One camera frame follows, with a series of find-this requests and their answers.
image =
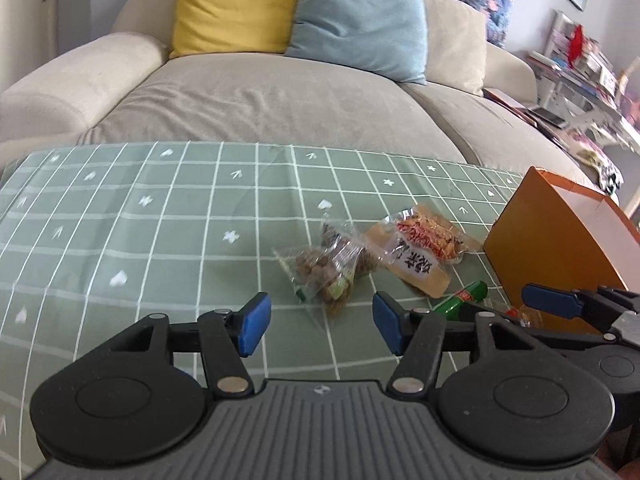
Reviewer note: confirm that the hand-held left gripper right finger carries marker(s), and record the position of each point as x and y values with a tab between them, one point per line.
387	317

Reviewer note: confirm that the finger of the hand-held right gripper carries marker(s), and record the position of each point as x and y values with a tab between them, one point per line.
550	300

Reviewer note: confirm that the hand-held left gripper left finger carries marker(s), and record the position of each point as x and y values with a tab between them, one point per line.
255	320

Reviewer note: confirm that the clear packet with red edge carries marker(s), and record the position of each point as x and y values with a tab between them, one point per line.
512	313

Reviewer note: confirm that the brown snack packet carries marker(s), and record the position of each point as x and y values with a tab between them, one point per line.
430	280

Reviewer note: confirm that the orange cardboard box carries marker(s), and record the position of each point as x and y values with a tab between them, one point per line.
545	240

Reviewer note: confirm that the clear packet of brown nuts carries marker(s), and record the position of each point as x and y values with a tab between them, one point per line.
320	270

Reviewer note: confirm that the green snack packet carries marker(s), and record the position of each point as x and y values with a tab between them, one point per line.
467	295

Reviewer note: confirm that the black and white patterned cloth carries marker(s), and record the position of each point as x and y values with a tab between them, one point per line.
607	175

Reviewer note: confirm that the green checked tablecloth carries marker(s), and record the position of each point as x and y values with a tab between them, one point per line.
125	240

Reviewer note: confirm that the white shelf rack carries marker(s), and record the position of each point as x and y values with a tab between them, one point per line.
590	120

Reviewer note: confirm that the pile of magazines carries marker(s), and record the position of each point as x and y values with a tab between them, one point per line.
525	110

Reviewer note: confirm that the beige sofa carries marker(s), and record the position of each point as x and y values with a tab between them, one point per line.
250	105

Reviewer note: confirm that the row of magazines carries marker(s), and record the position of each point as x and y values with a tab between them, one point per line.
595	60

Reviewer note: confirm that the red ornament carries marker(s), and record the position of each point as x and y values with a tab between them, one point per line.
576	42

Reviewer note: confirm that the beige cushion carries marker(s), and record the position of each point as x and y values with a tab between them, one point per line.
455	45

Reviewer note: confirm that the light blue pillow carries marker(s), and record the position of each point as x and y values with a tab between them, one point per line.
360	20

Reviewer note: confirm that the yellow pillow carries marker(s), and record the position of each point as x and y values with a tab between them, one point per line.
235	5

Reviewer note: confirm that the wall poster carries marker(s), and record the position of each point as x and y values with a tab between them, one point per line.
487	10

